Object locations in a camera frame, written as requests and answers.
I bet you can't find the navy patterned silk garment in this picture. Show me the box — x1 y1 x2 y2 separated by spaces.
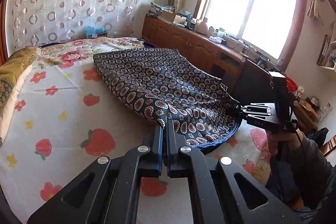
93 48 242 153

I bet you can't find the grey sleeved forearm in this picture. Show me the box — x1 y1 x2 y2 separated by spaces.
281 135 335 217

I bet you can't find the person's right hand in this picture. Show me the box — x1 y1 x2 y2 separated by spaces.
266 129 303 155

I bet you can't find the red basket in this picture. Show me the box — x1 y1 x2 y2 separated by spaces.
285 76 298 93

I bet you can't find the wooden low cabinet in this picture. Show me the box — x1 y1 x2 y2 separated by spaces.
142 16 245 90

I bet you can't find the pink white bottle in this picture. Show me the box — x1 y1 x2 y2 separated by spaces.
197 17 209 35

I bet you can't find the white strawberry print bedsheet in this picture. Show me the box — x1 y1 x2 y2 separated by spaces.
1 64 270 223

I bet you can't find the cardboard box on cabinet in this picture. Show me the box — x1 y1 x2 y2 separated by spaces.
160 10 176 23

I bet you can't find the stack of papers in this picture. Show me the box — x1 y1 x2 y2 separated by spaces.
150 2 175 14

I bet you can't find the cream folded cloth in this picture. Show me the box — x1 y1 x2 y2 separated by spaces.
0 65 33 146

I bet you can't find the floral pink rose quilt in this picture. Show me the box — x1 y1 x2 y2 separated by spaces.
33 37 144 69

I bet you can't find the mustard sunflower folded cloth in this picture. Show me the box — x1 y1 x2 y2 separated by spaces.
0 48 36 113

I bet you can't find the blue item at bedhead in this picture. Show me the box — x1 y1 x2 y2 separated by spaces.
84 26 108 39

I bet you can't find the window with wooden frame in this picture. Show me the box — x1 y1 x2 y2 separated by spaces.
194 0 308 72

